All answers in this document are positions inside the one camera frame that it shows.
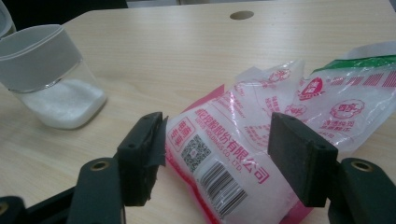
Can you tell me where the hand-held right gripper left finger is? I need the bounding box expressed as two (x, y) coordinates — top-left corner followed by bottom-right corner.
(115, 111), (169, 208)

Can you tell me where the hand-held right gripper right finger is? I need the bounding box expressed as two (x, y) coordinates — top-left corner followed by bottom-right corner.
(267, 111), (339, 209)

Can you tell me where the pink and white sugar bag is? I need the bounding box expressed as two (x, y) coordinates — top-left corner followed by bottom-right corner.
(163, 40), (396, 224)

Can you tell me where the clear jar with grey lid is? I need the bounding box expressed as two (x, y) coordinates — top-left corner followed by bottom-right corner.
(0, 0), (108, 131)

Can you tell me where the white sugar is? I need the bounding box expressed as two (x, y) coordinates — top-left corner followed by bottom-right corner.
(21, 78), (107, 130)

